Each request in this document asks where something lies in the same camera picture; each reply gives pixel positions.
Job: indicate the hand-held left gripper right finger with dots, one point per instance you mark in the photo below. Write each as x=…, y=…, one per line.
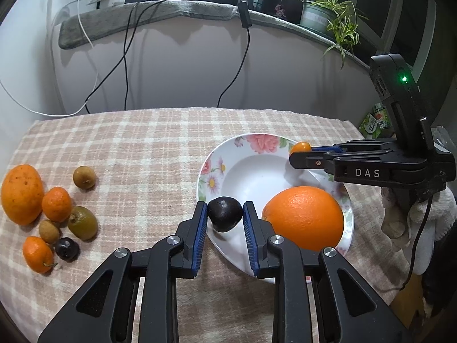
x=250, y=235

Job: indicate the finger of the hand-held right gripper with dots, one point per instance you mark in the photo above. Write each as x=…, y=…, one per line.
x=309, y=160
x=357, y=144

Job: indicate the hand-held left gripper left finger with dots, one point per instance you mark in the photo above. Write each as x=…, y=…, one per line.
x=200, y=234

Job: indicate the small orange kumquat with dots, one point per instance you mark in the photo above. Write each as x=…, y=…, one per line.
x=300, y=147

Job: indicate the dark purple avocado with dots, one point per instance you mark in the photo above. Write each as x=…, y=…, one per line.
x=225, y=214

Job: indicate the floral white plate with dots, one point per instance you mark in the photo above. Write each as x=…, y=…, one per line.
x=253, y=175

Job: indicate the round mandarin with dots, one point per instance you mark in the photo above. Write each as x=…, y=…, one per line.
x=56, y=203

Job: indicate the mandarin with stem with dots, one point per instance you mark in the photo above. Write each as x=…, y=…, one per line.
x=37, y=254

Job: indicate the person's right hand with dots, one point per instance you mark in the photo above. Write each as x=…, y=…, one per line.
x=444, y=214

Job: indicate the green printed packet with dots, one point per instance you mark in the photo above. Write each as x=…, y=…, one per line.
x=375, y=121

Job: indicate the large round orange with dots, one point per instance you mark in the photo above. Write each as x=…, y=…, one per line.
x=303, y=218

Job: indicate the checked beige tablecloth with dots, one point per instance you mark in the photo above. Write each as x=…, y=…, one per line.
x=142, y=157

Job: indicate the green spider plant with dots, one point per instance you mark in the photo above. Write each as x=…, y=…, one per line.
x=342, y=25

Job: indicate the large green kiwi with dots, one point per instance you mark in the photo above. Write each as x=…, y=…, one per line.
x=83, y=223

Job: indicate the round brown kiwi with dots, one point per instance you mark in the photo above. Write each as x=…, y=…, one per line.
x=84, y=177

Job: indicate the pale striped plant pot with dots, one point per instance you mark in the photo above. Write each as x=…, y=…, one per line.
x=316, y=18

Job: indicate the dark purple plum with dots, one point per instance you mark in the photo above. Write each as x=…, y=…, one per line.
x=67, y=248

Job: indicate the small purple flower plant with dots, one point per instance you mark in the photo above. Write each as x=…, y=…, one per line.
x=281, y=10

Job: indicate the small brown kiwi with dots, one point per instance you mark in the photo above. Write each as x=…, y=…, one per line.
x=49, y=230

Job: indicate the large orange mango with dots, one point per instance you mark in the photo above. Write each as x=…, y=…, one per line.
x=21, y=194

